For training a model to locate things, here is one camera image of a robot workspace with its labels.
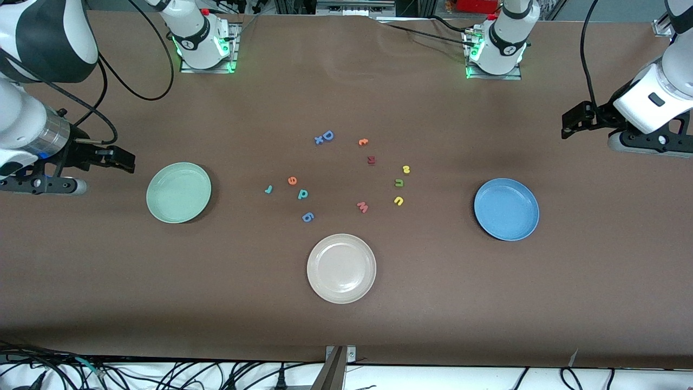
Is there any teal cable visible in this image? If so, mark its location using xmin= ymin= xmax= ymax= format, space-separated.
xmin=75 ymin=356 xmax=104 ymax=378

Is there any blue plate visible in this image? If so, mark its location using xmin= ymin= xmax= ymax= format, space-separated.
xmin=474 ymin=178 xmax=540 ymax=242

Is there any beige plate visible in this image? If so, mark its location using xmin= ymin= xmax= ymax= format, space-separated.
xmin=306 ymin=233 xmax=377 ymax=304

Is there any metal table clamp bracket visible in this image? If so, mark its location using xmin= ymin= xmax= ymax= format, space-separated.
xmin=325 ymin=346 xmax=357 ymax=365

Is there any black looped cable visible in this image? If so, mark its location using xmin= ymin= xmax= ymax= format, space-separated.
xmin=559 ymin=367 xmax=584 ymax=390

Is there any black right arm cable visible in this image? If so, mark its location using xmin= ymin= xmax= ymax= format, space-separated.
xmin=0 ymin=0 xmax=175 ymax=146

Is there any black cable on table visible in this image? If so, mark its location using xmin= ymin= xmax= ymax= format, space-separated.
xmin=376 ymin=15 xmax=480 ymax=49

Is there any red box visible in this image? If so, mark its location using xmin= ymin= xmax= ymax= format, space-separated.
xmin=456 ymin=0 xmax=500 ymax=15

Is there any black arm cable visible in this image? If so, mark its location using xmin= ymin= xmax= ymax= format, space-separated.
xmin=580 ymin=0 xmax=602 ymax=109
xmin=0 ymin=0 xmax=175 ymax=146

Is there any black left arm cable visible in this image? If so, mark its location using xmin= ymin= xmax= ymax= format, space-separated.
xmin=580 ymin=0 xmax=602 ymax=109

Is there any pale green plate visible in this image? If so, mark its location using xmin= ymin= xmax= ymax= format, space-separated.
xmin=146 ymin=162 xmax=212 ymax=224

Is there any brown table cover sheet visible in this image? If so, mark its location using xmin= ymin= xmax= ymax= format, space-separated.
xmin=0 ymin=10 xmax=693 ymax=370

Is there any dark metal bar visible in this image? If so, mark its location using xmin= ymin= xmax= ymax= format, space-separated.
xmin=311 ymin=347 xmax=347 ymax=390

